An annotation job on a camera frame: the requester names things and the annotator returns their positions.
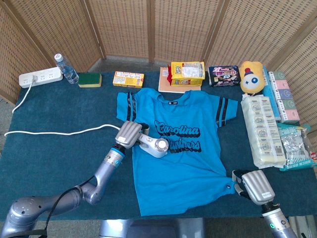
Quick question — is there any white handheld garment steamer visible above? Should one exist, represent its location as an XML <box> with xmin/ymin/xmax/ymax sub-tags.
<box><xmin>135</xmin><ymin>132</ymin><xmax>169</xmax><ymax>159</ymax></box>

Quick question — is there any wicker folding screen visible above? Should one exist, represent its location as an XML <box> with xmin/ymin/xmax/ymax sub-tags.
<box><xmin>0</xmin><ymin>0</ymin><xmax>317</xmax><ymax>139</ymax></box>

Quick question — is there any pastel tissue multipack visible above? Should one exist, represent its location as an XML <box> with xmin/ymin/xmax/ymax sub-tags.
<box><xmin>268</xmin><ymin>71</ymin><xmax>301</xmax><ymax>124</ymax></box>

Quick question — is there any blue printed t-shirt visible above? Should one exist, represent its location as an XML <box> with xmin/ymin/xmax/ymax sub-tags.
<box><xmin>116</xmin><ymin>88</ymin><xmax>239</xmax><ymax>217</ymax></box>

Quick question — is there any brown spiral notebook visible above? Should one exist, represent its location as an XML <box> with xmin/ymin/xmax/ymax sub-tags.
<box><xmin>158</xmin><ymin>66</ymin><xmax>202</xmax><ymax>94</ymax></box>

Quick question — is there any white power strip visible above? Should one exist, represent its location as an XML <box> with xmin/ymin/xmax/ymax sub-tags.
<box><xmin>18</xmin><ymin>66</ymin><xmax>64</xmax><ymax>89</ymax></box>

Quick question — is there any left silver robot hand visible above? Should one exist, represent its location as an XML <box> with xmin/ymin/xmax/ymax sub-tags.
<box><xmin>114</xmin><ymin>120</ymin><xmax>150</xmax><ymax>149</ymax></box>

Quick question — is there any dark sanitary pad pack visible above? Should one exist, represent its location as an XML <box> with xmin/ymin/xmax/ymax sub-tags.
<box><xmin>208</xmin><ymin>65</ymin><xmax>242</xmax><ymax>87</ymax></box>

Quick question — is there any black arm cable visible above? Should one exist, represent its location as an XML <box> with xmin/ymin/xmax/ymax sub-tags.
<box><xmin>37</xmin><ymin>175</ymin><xmax>97</xmax><ymax>238</ymax></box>

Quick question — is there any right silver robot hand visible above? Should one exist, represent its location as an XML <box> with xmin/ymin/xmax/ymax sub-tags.
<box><xmin>231</xmin><ymin>169</ymin><xmax>276</xmax><ymax>206</ymax></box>

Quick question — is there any flat yellow cardboard box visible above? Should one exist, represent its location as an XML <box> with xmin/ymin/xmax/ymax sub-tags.
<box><xmin>112</xmin><ymin>71</ymin><xmax>145</xmax><ymax>89</ymax></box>

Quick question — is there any clear plastic water bottle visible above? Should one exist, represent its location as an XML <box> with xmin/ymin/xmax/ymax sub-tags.
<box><xmin>54</xmin><ymin>53</ymin><xmax>80</xmax><ymax>84</ymax></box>

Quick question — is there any dark teal carpeted table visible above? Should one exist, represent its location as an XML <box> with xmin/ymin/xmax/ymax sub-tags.
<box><xmin>0</xmin><ymin>71</ymin><xmax>317</xmax><ymax>221</ymax></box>

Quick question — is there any yellow plush toy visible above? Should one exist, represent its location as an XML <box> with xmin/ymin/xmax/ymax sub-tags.
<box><xmin>239</xmin><ymin>60</ymin><xmax>265</xmax><ymax>96</ymax></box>

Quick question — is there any green yellow sponge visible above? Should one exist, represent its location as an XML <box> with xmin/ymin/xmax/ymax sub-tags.
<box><xmin>78</xmin><ymin>72</ymin><xmax>103</xmax><ymax>89</ymax></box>

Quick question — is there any silver green snack bag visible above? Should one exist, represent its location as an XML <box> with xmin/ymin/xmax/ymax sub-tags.
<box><xmin>276</xmin><ymin>122</ymin><xmax>317</xmax><ymax>172</ymax></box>

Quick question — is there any yellow snack bag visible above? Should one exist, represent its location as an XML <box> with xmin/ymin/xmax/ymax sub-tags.
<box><xmin>167</xmin><ymin>61</ymin><xmax>206</xmax><ymax>87</ymax></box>

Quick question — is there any long light blue pack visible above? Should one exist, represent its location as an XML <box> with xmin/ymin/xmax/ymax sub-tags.
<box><xmin>262</xmin><ymin>65</ymin><xmax>282</xmax><ymax>119</ymax></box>

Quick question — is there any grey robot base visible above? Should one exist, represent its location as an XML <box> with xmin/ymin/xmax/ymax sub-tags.
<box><xmin>99</xmin><ymin>218</ymin><xmax>206</xmax><ymax>238</ymax></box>

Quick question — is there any white power cord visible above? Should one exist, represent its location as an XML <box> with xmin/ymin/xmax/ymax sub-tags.
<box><xmin>4</xmin><ymin>75</ymin><xmax>122</xmax><ymax>137</ymax></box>

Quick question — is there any long white wipes pack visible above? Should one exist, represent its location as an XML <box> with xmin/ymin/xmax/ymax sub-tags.
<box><xmin>240</xmin><ymin>95</ymin><xmax>287</xmax><ymax>170</ymax></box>

